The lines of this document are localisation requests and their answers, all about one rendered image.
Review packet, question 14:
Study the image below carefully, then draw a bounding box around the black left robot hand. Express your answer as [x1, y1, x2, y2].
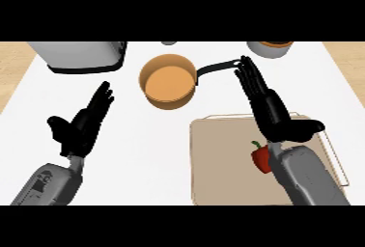
[46, 80, 115, 159]

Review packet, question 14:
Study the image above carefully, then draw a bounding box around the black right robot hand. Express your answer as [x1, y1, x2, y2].
[232, 55, 326, 144]

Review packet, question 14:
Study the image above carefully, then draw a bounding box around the red bell pepper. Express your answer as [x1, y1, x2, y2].
[249, 140, 273, 175]

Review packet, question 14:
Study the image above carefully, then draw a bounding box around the beige tray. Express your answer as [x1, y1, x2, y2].
[187, 112, 350, 206]

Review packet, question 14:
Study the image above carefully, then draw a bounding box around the grey round container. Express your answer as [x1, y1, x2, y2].
[245, 41, 295, 60]

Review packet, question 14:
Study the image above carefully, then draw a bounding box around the grey toaster appliance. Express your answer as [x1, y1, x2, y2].
[25, 41, 128, 75]

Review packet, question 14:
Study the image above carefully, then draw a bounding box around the orange pot with black handle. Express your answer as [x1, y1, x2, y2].
[137, 53, 242, 111]

